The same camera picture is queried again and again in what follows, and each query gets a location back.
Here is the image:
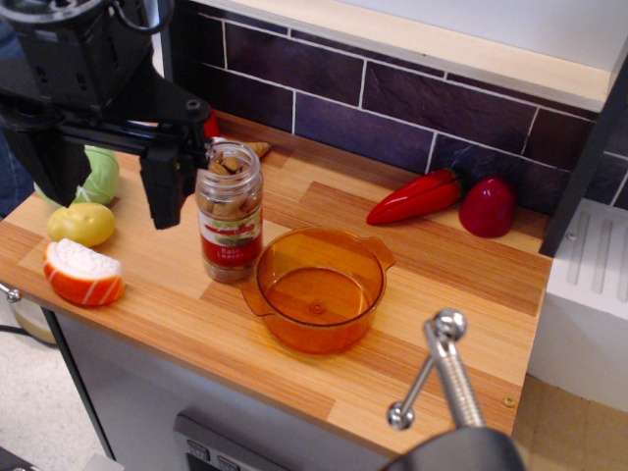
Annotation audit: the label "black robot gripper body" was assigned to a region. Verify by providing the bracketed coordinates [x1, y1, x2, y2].
[1, 1, 211, 155]

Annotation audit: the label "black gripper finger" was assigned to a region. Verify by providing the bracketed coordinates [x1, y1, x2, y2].
[4, 130, 91, 206]
[140, 141, 208, 230]

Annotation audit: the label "clear jar of almonds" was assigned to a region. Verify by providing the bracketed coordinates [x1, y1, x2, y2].
[195, 138, 263, 284]

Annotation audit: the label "orange transparent plastic pot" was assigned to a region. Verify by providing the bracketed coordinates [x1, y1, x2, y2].
[240, 228, 395, 354]

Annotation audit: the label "green toy cabbage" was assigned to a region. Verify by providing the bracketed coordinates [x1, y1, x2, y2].
[33, 144, 122, 209]

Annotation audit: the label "person legs in jeans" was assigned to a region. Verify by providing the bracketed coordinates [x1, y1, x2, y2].
[0, 23, 34, 219]

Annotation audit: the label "red toy strawberry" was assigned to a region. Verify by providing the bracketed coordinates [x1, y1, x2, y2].
[203, 106, 221, 139]

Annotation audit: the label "yellow toy potato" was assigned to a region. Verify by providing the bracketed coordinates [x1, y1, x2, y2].
[47, 202, 115, 247]

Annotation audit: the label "tan toy croissant piece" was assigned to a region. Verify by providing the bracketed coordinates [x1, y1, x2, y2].
[245, 141, 272, 159]

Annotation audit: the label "orange salmon sushi toy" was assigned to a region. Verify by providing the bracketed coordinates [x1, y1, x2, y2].
[43, 238, 126, 306]

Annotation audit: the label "small silver knob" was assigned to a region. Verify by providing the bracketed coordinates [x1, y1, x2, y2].
[0, 284, 23, 304]

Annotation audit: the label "red toy chili pepper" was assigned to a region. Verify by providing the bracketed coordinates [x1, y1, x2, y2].
[366, 169, 463, 225]

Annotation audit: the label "grey toy oven front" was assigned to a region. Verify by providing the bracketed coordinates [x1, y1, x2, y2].
[173, 413, 285, 471]

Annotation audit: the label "red toy bell pepper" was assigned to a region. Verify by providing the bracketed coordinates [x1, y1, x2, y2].
[459, 176, 517, 238]

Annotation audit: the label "white ribbed sink unit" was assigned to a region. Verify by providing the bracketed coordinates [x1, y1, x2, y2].
[528, 199, 627, 411]

